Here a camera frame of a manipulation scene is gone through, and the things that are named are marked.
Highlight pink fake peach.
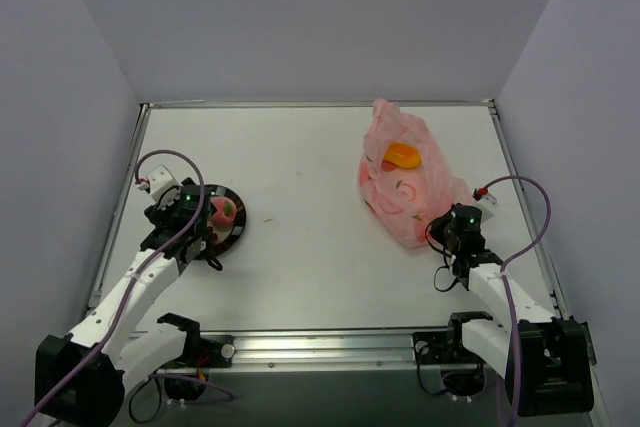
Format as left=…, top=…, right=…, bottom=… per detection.
left=209, top=196, right=237, bottom=227

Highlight pink plastic bag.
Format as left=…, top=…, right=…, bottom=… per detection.
left=357, top=99, right=472, bottom=249

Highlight orange fake fruit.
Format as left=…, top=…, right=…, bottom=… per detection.
left=383, top=142, right=422, bottom=169

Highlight dark red fake grapes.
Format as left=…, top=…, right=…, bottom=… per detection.
left=207, top=227, right=220, bottom=243

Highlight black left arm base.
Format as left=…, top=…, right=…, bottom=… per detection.
left=160, top=335, right=235, bottom=405

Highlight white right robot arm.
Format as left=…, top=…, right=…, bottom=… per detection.
left=427, top=203, right=595, bottom=417

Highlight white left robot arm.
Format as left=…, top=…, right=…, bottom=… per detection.
left=34, top=181, right=212, bottom=426

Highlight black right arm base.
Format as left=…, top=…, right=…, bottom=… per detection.
left=412, top=311, right=495, bottom=403

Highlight black rimmed round plate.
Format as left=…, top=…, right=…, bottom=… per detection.
left=198, top=184, right=247, bottom=270

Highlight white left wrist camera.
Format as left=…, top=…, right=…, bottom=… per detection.
left=135, top=165, right=178, bottom=202

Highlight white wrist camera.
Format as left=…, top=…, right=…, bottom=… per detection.
left=473, top=187, right=498, bottom=221
left=135, top=165, right=178, bottom=202

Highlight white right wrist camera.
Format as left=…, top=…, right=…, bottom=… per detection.
left=473, top=187, right=498, bottom=221

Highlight aluminium front rail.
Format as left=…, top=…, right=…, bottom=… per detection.
left=119, top=322, right=599, bottom=376

